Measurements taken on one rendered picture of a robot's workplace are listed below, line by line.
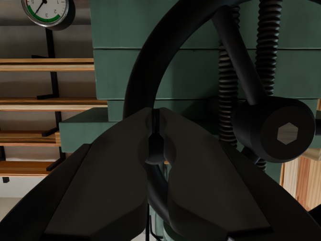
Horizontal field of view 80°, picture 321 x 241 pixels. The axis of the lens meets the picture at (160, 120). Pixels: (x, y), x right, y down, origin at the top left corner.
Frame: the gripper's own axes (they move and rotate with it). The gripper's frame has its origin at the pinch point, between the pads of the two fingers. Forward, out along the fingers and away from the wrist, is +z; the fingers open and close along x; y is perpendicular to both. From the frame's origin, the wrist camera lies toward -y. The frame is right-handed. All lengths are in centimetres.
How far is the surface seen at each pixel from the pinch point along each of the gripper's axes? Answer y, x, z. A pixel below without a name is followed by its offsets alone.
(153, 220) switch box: 82, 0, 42
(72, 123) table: 13.7, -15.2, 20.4
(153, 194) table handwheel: 10.0, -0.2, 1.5
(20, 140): 154, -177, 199
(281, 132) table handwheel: 3.6, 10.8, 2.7
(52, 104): 106, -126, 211
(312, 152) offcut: 21.9, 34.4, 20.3
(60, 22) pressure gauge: -3.2, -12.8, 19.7
